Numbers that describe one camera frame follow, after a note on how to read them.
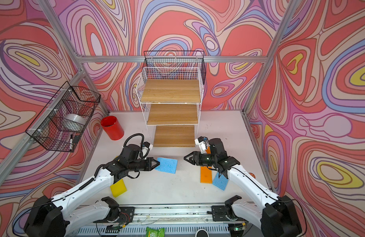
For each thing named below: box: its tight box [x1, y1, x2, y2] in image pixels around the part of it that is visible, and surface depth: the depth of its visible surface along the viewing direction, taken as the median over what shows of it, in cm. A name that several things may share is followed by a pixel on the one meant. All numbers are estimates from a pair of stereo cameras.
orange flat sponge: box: [200, 165, 213, 184], surface depth 86 cm
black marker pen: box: [69, 134, 74, 152], surface depth 73 cm
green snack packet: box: [145, 226, 166, 237], surface depth 69 cm
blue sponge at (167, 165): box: [154, 157, 179, 174], surface depth 79 cm
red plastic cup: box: [100, 115, 125, 141], surface depth 100 cm
